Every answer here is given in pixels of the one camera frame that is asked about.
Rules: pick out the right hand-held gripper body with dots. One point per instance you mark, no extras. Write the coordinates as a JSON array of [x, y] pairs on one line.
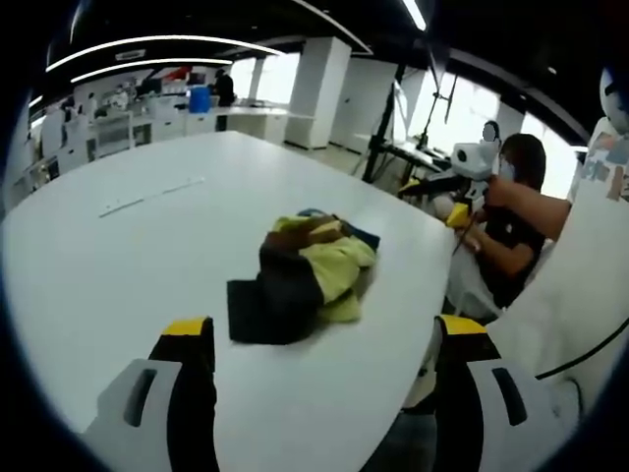
[[471, 158]]

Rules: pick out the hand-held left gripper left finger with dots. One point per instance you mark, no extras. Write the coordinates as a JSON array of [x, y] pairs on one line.
[[147, 423]]

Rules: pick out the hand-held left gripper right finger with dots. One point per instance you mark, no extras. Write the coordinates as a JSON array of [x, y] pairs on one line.
[[484, 423]]

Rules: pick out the yellow and dark garment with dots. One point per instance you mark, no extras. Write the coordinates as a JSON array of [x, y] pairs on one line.
[[304, 275]]

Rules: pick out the white tape template strip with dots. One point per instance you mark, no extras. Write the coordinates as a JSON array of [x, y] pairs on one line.
[[147, 197]]

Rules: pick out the person's right hand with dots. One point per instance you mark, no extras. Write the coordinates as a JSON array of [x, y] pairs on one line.
[[495, 196]]

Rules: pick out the black work table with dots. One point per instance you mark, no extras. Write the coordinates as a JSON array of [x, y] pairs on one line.
[[417, 155]]

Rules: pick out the person's jeans leg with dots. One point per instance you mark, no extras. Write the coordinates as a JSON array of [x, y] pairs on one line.
[[415, 442]]

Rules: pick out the black tripod stand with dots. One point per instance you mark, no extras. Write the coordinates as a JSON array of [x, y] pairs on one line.
[[383, 128]]

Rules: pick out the person's white printed shirt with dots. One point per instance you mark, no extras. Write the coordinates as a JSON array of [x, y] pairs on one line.
[[570, 275]]

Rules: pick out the white square column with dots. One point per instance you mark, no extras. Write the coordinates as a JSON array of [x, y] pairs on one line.
[[319, 93]]

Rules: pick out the white worn device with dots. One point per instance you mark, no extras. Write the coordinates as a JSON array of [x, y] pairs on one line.
[[614, 98]]

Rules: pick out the blue barrel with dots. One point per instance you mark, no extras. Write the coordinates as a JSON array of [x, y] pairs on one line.
[[199, 99]]

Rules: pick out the row of white cabinets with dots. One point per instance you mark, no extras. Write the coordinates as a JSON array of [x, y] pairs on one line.
[[157, 123]]

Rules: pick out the long ceiling light strip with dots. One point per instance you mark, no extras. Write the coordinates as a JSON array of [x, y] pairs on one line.
[[157, 45]]

